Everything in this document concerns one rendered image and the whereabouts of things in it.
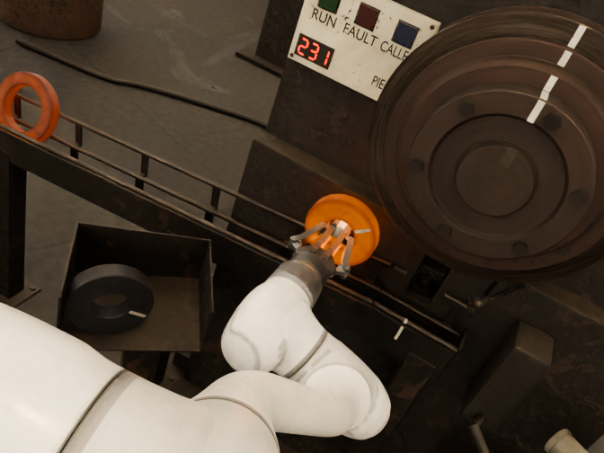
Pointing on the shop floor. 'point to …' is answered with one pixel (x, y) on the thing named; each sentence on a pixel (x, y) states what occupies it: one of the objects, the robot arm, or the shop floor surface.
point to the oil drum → (54, 17)
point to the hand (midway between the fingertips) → (343, 224)
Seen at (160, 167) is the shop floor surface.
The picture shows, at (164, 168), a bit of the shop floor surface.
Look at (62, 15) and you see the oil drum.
